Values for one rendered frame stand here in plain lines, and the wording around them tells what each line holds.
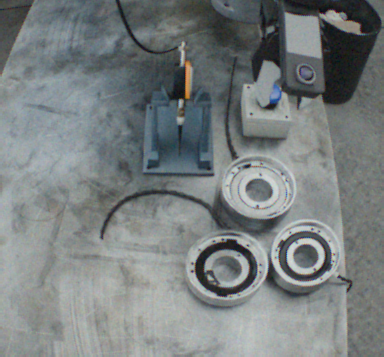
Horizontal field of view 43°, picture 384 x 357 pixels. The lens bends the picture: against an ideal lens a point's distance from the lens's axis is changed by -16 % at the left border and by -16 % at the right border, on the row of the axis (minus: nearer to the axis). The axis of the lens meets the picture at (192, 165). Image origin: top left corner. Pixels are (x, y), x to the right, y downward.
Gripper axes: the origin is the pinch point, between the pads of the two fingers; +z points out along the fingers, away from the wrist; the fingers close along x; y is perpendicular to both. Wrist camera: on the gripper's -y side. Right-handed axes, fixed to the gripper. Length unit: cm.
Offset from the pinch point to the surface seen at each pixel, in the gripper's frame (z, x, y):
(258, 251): 13.3, 1.9, -13.5
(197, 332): 16.3, 9.5, -24.9
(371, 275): 96, -54, 17
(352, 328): 96, -46, -2
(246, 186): 14.2, 3.1, -2.8
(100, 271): 16.4, 22.6, -16.2
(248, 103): 11.9, 2.3, 10.5
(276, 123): 12.7, -1.9, 7.7
